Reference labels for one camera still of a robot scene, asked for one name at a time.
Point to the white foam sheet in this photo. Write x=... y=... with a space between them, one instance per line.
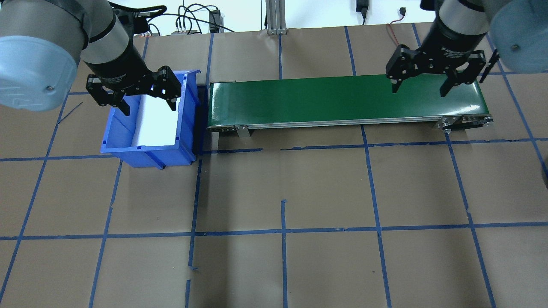
x=156 y=126

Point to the blue plastic storage bin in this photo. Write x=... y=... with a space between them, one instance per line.
x=122 y=132

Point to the black power adapter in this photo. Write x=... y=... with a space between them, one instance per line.
x=362 y=5

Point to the small black power brick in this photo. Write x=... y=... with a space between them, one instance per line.
x=214 y=20

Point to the green belt conveyor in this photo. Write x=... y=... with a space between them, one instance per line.
x=321 y=98

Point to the aluminium profile post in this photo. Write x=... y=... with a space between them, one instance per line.
x=276 y=17

